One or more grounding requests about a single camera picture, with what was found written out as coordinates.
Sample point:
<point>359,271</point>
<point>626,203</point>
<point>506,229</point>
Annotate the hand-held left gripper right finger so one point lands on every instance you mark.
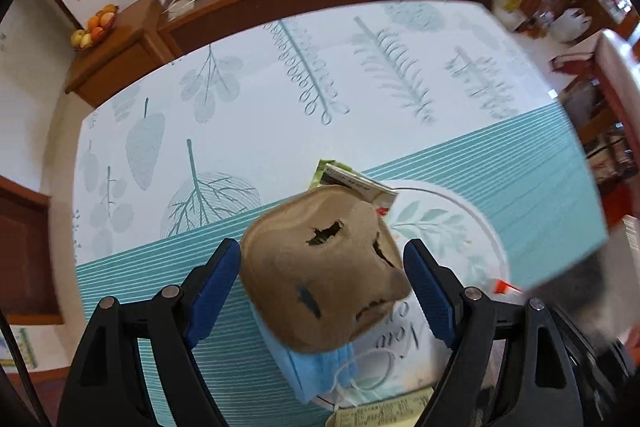
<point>425,297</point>

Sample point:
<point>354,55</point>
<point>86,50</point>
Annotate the yellow green paper slip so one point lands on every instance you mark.
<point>380,412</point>

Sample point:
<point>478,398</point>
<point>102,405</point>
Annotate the wooden side cabinet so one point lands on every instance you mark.
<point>115,67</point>

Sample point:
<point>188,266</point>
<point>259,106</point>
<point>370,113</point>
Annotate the fruit bowl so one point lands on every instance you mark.
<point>95,29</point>

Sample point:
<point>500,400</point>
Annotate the small red white wrapper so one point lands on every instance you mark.
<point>502,288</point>

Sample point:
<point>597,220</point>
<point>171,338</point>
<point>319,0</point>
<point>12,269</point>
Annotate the children's wall poster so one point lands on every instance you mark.
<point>17,347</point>

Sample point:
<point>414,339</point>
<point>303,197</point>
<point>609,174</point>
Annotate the blue face mask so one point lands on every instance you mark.
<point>305,372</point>

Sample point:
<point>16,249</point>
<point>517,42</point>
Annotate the green white carton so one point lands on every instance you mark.
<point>350,179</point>

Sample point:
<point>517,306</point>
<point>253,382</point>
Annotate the pink striped table cover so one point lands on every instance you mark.
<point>617,72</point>

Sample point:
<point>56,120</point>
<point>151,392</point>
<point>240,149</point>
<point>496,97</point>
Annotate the white plastic bag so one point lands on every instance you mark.
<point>570,24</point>

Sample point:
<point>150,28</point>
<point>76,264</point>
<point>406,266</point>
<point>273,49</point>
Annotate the table with leaf tablecloth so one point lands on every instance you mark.
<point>250,107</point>

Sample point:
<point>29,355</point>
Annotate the brown paper bag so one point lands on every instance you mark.
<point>290,257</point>

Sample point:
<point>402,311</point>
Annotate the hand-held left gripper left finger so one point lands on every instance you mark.
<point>212,297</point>

